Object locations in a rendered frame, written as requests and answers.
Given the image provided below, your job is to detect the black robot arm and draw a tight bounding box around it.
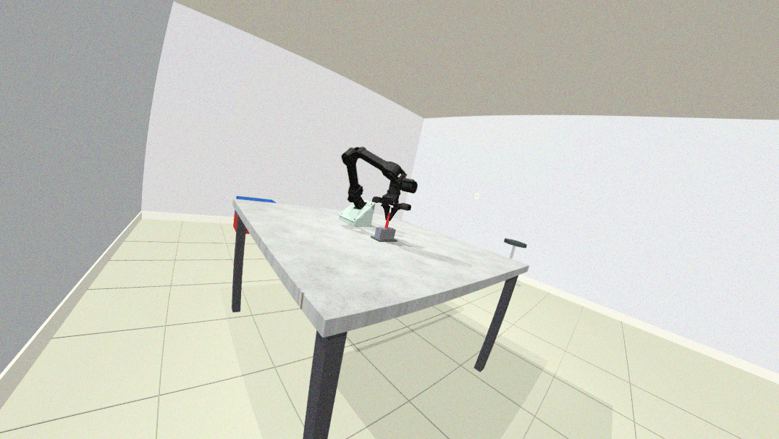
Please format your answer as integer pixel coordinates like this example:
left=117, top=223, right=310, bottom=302
left=342, top=146, right=418, bottom=209

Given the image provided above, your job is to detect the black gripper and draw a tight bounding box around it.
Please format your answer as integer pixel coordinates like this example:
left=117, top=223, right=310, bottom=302
left=372, top=188, right=411, bottom=221

